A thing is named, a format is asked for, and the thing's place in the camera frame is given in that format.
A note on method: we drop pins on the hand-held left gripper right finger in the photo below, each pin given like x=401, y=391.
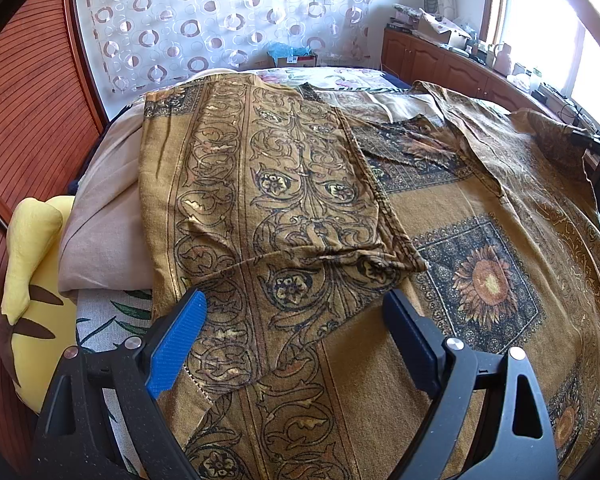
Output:
x=410, y=340

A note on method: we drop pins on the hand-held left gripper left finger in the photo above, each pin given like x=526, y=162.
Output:
x=180, y=340

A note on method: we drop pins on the golden patterned garment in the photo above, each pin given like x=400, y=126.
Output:
x=290, y=185

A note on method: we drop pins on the pink thermos jug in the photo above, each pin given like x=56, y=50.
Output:
x=502, y=60

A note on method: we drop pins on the window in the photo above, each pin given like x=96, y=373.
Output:
x=540, y=10

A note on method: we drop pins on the beige folded blanket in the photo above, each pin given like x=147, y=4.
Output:
x=110, y=210

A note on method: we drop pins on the yellow plush toy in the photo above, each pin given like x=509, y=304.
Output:
x=30, y=270

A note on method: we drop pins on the open cardboard box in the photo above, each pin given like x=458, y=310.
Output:
x=442, y=32

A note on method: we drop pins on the wooden cabinet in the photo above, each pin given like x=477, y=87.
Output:
x=420, y=55

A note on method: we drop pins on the floral quilt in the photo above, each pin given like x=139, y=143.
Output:
x=330, y=77

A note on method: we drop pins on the wooden slatted wardrobe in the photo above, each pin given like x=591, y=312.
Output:
x=30, y=85

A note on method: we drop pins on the cardboard box with blue bag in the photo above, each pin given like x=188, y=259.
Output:
x=292, y=57

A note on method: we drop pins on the sheer circle pattern curtain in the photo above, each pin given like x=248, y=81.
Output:
x=205, y=10

